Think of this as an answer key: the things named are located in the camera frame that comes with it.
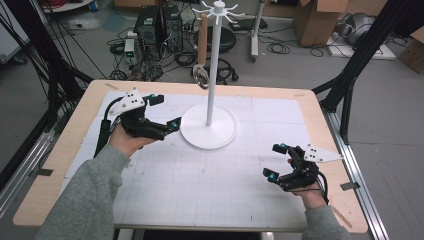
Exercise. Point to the white hook rack stand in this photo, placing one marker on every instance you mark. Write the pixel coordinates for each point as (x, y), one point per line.
(208, 130)

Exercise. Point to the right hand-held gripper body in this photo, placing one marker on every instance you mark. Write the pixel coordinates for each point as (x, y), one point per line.
(301, 170)

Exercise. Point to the large cardboard box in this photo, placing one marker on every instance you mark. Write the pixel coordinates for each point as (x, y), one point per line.
(316, 21)

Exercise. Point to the open cardboard box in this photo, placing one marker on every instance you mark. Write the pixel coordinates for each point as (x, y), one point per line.
(133, 2)

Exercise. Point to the black tape strip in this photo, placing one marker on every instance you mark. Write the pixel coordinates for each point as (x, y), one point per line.
(350, 186)
(43, 172)

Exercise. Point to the person's left hand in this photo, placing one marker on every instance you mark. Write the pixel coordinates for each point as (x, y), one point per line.
(128, 143)

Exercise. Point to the black metal frame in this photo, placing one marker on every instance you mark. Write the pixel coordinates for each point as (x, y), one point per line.
(50, 66)
(360, 50)

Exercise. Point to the black computer tower green label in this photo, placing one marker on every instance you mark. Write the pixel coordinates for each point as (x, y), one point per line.
(148, 28)

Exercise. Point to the white round table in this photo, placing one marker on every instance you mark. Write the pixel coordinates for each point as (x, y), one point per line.
(66, 5)

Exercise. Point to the black round stool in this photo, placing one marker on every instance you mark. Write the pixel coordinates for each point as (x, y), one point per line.
(228, 40)

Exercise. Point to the white grid mat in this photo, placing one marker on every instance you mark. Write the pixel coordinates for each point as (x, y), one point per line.
(200, 186)

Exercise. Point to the person's right hand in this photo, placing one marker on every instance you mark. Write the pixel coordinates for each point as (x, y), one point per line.
(313, 198)

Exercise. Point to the white power box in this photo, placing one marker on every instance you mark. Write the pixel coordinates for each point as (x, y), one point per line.
(130, 46)

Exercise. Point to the aluminium rail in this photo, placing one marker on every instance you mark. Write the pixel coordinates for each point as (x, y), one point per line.
(20, 173)
(363, 186)

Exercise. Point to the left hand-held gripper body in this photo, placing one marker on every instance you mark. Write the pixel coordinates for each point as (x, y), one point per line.
(133, 115)

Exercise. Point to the grey device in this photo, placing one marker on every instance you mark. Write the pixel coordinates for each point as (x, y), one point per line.
(358, 28)

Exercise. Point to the small cardboard box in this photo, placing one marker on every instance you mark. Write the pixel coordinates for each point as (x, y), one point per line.
(413, 51)

